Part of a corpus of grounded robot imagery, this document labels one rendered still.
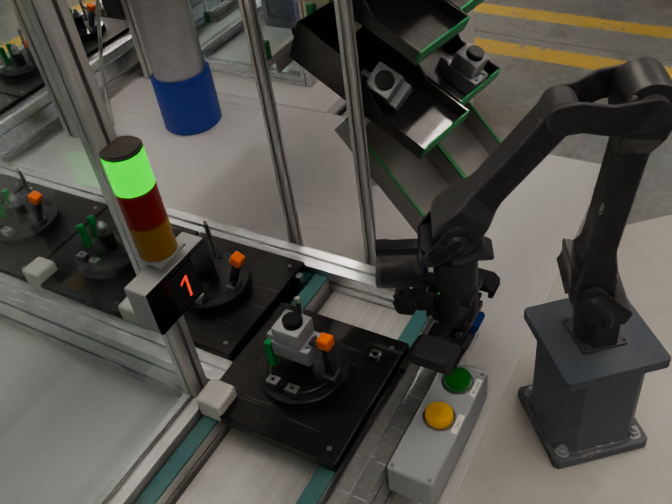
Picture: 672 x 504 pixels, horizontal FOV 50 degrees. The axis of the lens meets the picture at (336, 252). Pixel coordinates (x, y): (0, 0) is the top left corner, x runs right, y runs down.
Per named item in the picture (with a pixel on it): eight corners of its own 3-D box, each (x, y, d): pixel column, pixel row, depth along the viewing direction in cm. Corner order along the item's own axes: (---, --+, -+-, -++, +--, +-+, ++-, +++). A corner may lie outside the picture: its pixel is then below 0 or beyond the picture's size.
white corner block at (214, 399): (241, 402, 111) (235, 385, 108) (224, 424, 108) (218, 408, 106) (217, 392, 113) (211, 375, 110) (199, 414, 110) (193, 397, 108)
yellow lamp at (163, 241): (185, 242, 92) (175, 212, 89) (160, 266, 89) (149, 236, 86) (155, 233, 94) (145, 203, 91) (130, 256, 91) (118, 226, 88)
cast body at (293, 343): (324, 346, 107) (318, 314, 103) (310, 367, 105) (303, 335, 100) (278, 330, 111) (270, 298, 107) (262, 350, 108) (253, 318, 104)
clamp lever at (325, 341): (341, 369, 107) (333, 334, 102) (334, 379, 106) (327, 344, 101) (320, 362, 109) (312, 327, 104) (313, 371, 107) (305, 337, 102)
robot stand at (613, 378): (648, 446, 107) (673, 359, 94) (555, 470, 106) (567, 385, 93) (601, 372, 118) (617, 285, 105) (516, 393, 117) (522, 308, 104)
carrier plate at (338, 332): (409, 351, 115) (408, 342, 113) (336, 473, 100) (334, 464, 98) (283, 309, 125) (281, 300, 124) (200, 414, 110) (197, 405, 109)
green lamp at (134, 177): (164, 178, 86) (152, 143, 82) (136, 202, 83) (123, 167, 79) (132, 170, 88) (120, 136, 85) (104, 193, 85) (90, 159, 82)
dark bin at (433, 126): (464, 120, 120) (481, 88, 114) (420, 159, 113) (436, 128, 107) (338, 25, 126) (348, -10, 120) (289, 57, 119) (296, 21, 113)
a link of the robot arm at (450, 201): (659, 71, 77) (584, 20, 74) (681, 111, 71) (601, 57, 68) (487, 241, 95) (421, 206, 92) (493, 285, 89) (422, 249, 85)
